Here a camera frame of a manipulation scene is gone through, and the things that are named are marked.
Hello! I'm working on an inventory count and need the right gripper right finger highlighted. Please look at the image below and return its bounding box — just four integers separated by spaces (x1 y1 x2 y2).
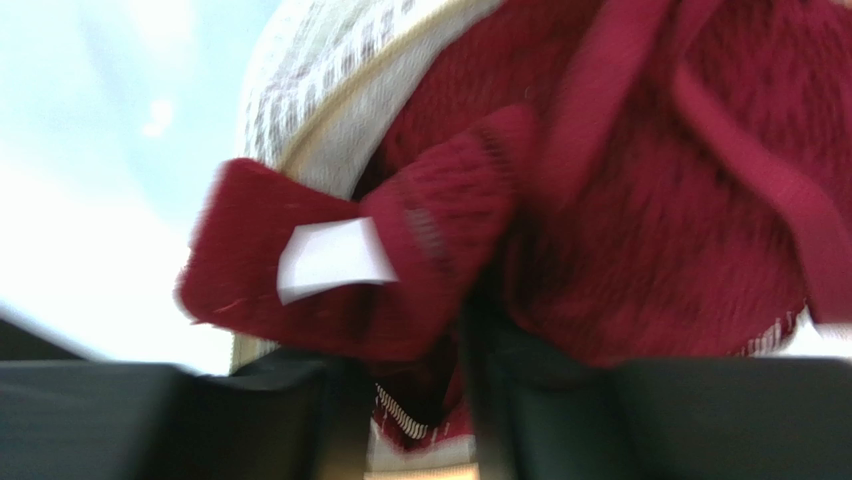
460 300 851 479

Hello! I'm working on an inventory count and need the whiteboard with red writing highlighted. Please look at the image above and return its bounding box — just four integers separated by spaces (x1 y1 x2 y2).
1 1 276 374

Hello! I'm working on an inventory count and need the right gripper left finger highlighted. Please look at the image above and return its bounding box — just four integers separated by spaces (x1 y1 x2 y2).
1 351 373 479

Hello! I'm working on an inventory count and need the white mesh laundry bag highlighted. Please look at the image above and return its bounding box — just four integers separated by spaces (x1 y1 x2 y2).
229 0 507 374

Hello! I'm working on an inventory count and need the dark red bra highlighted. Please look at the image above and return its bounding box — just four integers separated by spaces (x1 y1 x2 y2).
179 1 851 450

